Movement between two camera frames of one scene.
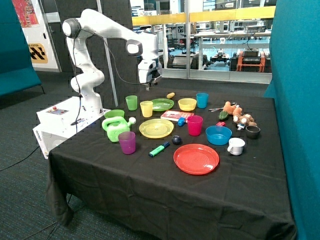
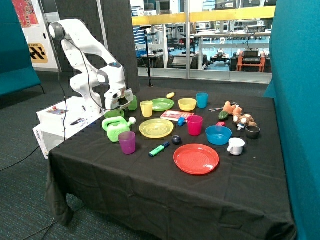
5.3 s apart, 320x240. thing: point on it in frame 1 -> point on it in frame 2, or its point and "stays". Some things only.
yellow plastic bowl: [187, 104] stays
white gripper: [149, 72] -> [120, 98]
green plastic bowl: [114, 113] stays
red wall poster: [26, 13] stays
